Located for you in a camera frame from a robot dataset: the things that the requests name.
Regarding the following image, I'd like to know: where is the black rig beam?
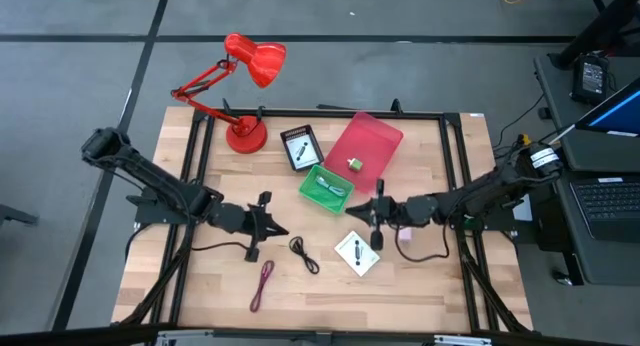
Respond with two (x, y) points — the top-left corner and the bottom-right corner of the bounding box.
(0, 324), (640, 346)

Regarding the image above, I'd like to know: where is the black table frame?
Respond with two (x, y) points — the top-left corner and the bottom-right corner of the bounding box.
(112, 98), (534, 337)

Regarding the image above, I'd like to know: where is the white square card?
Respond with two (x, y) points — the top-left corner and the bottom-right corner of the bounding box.
(333, 230), (381, 278)

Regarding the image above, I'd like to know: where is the black desk leg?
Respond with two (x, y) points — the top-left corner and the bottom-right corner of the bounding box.
(549, 0), (640, 71)

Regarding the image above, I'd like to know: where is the black furniture foot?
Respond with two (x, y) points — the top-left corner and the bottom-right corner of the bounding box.
(0, 203), (40, 227)

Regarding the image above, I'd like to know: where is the red desk lamp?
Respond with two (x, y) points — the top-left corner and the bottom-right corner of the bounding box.
(170, 32), (288, 155)

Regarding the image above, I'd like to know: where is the black floor cable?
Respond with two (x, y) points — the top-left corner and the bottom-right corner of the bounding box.
(492, 92), (547, 150)

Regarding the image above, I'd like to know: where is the dark grey desk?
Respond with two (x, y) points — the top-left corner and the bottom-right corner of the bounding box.
(532, 53), (640, 287)

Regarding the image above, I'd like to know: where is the black laptop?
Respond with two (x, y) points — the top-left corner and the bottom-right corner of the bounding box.
(569, 176), (640, 243)

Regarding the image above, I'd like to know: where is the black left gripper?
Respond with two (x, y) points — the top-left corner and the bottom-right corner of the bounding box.
(238, 190), (291, 263)

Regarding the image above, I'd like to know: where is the white paper sheet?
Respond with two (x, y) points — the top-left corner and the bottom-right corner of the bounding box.
(512, 193), (534, 222)

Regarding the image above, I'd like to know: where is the green plastic basket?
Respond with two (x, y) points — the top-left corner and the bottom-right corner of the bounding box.
(298, 164), (356, 216)

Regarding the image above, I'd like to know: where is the black power adapter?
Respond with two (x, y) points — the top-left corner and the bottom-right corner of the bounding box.
(571, 53), (611, 106)

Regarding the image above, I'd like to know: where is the white cable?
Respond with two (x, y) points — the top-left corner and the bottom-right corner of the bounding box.
(314, 175), (348, 199)

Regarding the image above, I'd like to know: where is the black box with white insert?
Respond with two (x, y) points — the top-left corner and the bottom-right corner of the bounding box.
(279, 124), (325, 173)

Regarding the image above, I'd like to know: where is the monitor with blue screen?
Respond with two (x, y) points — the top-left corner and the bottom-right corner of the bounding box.
(574, 77), (640, 137)

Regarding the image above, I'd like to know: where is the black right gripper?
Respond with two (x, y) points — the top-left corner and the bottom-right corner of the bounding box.
(344, 177), (409, 253)

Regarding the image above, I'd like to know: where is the magenta braided cable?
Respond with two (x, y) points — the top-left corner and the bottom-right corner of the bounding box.
(249, 259), (276, 314)

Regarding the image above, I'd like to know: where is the pink plastic bin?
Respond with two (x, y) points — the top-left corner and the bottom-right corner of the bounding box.
(323, 111), (404, 195)

